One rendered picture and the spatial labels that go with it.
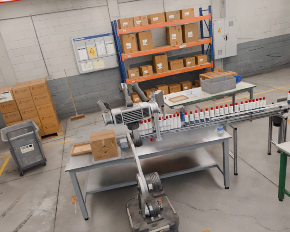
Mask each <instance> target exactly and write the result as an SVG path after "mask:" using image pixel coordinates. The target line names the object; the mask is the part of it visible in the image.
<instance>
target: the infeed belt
mask: <svg viewBox="0 0 290 232"><path fill-rule="evenodd" d="M205 123H207V122H206V121H204V123H201V122H199V124H196V123H194V125H191V124H189V126H185V125H183V126H181V127H180V128H186V127H191V126H195V125H200V124H205ZM208 123H210V121H209V122H208ZM180 128H174V129H170V130H175V129H180ZM170 130H169V131H170ZM166 131H168V130H166ZM152 132H153V133H149V134H154V131H152ZM162 132H165V131H162ZM149 134H145V135H149ZM145 135H144V136H145ZM141 136H143V135H141ZM125 138H126V137H121V138H116V140H117V141H119V140H121V139H125Z"/></svg>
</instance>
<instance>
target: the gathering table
mask: <svg viewBox="0 0 290 232"><path fill-rule="evenodd" d="M287 99H288V97H286V98H281V99H277V103H281V102H284V103H283V104H287ZM285 106H287V107H289V110H290V104H288V105H285ZM282 128H283V118H282V124H281V126H280V127H278V144H281V143H282ZM277 152H278V153H281V150H279V149H278V151H277Z"/></svg>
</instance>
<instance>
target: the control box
mask: <svg viewBox="0 0 290 232"><path fill-rule="evenodd" d="M154 94H155V101H156V103H157V105H158V108H160V107H161V106H162V105H163V104H164V98H163V90H157V91H155V93H154Z"/></svg>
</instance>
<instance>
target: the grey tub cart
mask: <svg viewBox="0 0 290 232"><path fill-rule="evenodd" d="M38 131H39V128H38V127H37V125H36V124H35V123H34V121H33V120H28V121H24V122H21V123H18V124H15V125H11V126H8V127H5V128H3V129H1V130H0V134H1V139H2V142H3V143H6V145H7V147H8V149H9V151H10V153H11V155H12V157H13V159H14V161H15V163H16V165H17V168H18V171H19V173H20V176H21V177H22V176H23V171H24V170H26V169H28V168H30V167H33V166H35V165H38V164H40V163H43V165H44V166H45V165H46V161H47V160H46V158H45V156H44V153H43V149H42V145H41V141H40V137H39V134H38Z"/></svg>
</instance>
